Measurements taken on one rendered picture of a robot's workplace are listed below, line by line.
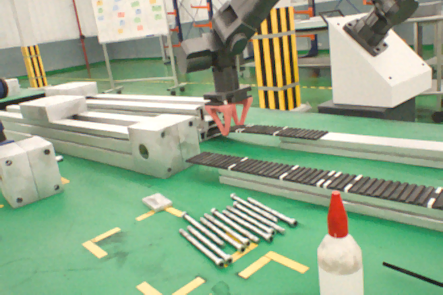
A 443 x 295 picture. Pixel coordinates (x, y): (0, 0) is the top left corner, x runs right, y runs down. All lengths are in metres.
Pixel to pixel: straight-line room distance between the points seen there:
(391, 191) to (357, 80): 0.61
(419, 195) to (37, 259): 0.49
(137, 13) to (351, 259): 6.50
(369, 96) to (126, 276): 0.81
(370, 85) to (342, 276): 0.79
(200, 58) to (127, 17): 6.08
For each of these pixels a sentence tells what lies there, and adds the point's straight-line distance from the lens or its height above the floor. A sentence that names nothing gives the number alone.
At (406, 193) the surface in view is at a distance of 0.54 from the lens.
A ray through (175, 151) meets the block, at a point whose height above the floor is 0.82.
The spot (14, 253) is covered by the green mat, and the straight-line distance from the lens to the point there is 0.63.
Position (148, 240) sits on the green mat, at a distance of 0.55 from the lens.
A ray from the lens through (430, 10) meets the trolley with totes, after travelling 3.63.
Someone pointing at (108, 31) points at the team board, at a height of 1.14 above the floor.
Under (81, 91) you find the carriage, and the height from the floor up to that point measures 0.89.
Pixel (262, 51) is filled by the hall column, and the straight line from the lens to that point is 4.19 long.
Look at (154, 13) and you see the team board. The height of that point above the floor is 1.30.
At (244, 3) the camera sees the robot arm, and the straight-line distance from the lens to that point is 0.79.
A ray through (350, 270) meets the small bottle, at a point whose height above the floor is 0.83.
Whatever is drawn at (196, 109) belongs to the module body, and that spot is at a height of 0.86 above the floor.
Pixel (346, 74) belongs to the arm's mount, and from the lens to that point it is 1.13.
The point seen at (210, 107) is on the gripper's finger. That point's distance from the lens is 0.87.
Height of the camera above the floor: 1.05
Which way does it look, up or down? 15 degrees down
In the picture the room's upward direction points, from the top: 8 degrees counter-clockwise
